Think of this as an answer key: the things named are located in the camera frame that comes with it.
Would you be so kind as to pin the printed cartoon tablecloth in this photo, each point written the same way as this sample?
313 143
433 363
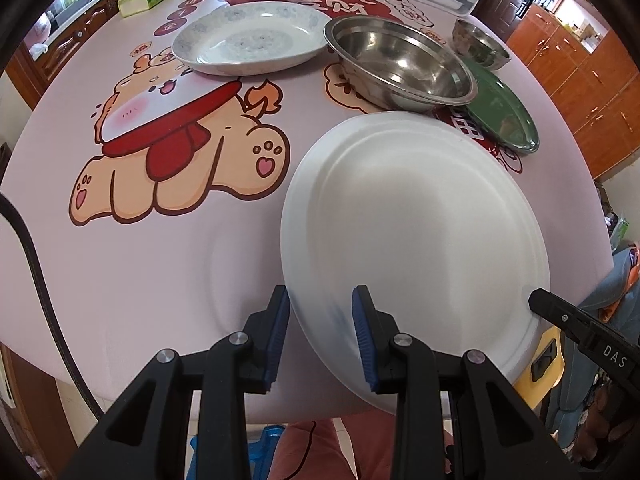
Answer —
150 260

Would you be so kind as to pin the orange wooden cabinet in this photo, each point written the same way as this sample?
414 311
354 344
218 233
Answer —
590 85

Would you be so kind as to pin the yellow chair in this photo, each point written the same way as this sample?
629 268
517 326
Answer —
530 395

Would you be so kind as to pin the carved brown wooden cabinet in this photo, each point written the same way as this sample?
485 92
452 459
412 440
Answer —
75 25

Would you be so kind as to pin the small steel bowl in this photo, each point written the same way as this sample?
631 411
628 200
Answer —
480 42

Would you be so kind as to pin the person's pink trouser leg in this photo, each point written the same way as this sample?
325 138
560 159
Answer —
320 450

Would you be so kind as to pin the blue patterned white plate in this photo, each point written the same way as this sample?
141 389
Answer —
250 40

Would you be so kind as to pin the large steel bowl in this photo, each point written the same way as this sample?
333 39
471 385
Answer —
400 65

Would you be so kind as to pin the blue plastic stool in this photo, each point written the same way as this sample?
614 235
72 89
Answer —
265 442

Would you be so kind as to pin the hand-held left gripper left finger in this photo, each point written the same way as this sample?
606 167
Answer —
277 340

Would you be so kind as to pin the plain white plate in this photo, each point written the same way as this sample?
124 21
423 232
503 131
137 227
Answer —
415 220

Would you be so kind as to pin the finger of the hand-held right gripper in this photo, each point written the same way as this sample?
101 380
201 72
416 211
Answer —
565 317

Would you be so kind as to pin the green plate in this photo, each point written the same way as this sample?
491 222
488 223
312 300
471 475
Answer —
500 105

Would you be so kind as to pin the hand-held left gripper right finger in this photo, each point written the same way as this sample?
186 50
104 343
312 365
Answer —
361 340

